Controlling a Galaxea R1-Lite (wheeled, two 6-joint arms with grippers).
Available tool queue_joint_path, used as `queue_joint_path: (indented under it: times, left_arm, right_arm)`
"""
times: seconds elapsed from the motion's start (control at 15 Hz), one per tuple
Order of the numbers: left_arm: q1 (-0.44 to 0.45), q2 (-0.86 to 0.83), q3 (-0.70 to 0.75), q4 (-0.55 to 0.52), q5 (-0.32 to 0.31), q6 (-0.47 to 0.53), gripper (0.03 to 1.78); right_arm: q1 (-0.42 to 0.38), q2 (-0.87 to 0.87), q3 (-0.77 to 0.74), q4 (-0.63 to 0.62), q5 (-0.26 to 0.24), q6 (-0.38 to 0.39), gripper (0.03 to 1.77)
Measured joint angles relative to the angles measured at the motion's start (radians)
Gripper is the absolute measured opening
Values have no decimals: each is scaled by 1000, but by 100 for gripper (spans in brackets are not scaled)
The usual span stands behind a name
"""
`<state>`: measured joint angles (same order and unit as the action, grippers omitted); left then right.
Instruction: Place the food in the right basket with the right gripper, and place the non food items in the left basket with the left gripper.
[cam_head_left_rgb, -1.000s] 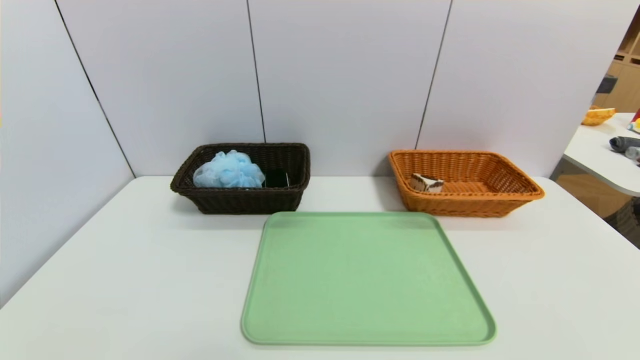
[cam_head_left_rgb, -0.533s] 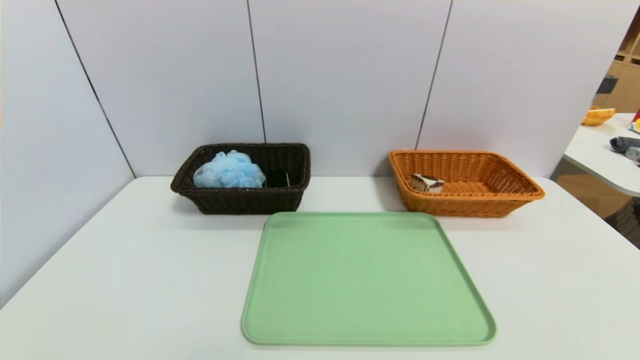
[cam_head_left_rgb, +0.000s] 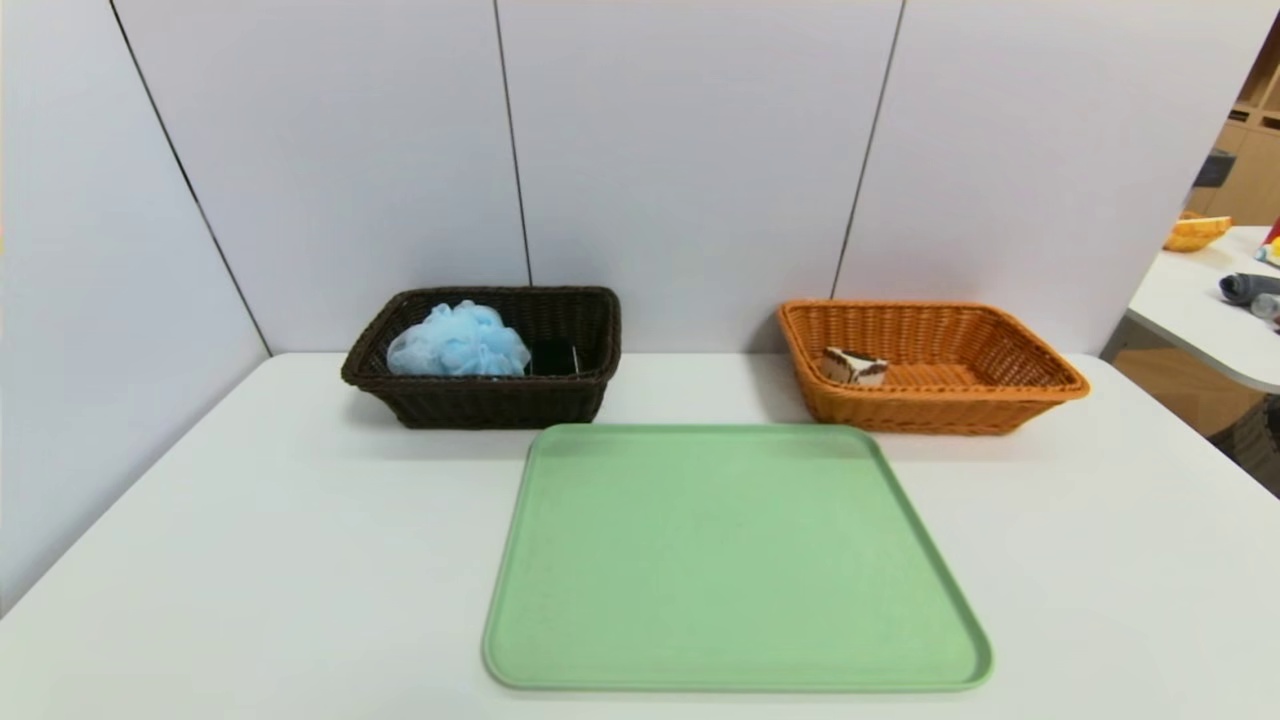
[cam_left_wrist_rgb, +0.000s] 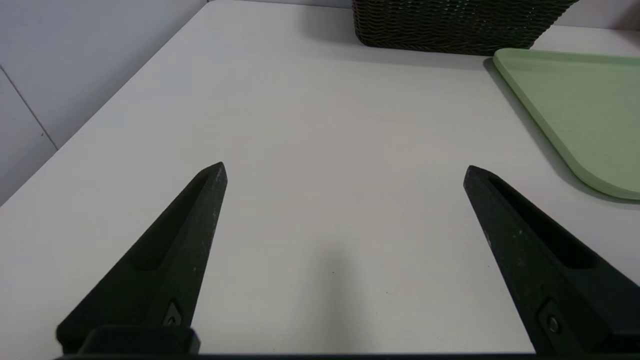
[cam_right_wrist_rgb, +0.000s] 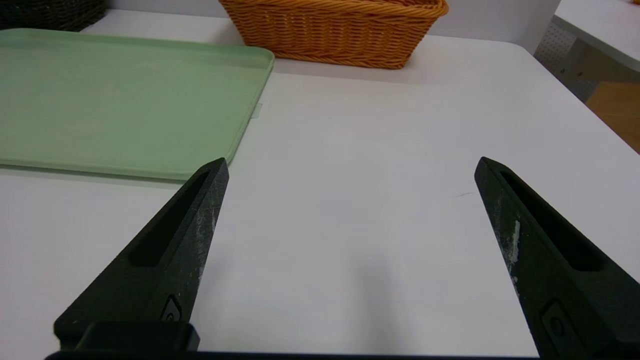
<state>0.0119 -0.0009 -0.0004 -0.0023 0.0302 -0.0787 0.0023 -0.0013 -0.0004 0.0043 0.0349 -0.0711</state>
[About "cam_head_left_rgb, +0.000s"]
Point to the light blue bath loofah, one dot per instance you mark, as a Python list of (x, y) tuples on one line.
[(460, 340)]

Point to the small yellow wicker basket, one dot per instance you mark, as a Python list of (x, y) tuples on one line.
[(1195, 235)]

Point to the dark brown wicker basket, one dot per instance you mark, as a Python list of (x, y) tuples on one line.
[(480, 405)]

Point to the black and white eraser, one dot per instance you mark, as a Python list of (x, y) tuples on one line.
[(552, 358)]

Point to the red and yellow item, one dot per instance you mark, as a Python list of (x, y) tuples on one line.
[(1272, 248)]

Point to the wooden shelf unit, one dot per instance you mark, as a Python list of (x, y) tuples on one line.
[(1255, 170)]

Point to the chocolate cake slice toy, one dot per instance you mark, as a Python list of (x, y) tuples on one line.
[(855, 367)]

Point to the orange wicker basket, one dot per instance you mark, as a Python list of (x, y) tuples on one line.
[(930, 405)]

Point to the dark woven stool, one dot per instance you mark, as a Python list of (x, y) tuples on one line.
[(1255, 445)]

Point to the white side table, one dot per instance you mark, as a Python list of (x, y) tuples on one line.
[(1190, 310)]

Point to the clear plastic object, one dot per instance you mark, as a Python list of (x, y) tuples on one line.
[(1268, 308)]

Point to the grey rolled cloth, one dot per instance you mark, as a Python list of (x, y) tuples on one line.
[(1245, 288)]

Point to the dark grey box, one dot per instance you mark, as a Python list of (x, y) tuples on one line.
[(1214, 169)]

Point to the green plastic tray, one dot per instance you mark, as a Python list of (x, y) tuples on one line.
[(740, 570)]

